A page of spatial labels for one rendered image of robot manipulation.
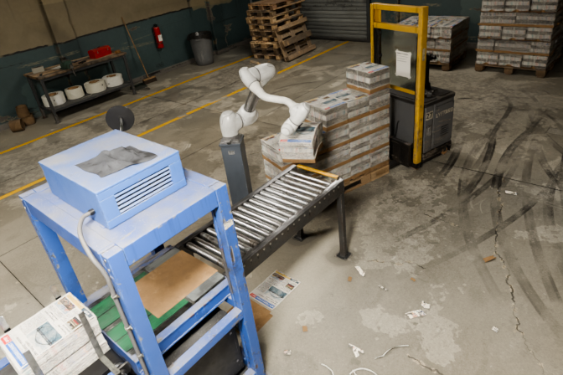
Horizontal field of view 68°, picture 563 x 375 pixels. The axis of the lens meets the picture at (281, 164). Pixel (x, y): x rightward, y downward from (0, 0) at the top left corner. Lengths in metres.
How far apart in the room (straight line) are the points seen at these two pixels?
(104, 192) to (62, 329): 0.79
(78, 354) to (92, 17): 8.33
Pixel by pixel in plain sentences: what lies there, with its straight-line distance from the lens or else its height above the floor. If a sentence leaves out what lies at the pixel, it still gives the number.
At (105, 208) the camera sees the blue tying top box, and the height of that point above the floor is 1.66.
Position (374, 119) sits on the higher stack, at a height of 0.77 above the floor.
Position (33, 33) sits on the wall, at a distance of 9.65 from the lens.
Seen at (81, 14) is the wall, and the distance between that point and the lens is 10.02.
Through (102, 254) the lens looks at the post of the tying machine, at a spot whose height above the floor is 1.55.
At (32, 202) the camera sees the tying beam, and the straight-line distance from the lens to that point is 2.56.
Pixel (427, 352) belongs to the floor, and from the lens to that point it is 3.33.
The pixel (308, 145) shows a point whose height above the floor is 1.12.
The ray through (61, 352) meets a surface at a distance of 2.46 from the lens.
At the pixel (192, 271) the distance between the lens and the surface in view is 2.85.
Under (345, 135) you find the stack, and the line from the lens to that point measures 4.49.
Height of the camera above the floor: 2.62
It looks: 28 degrees down
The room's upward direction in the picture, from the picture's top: 7 degrees counter-clockwise
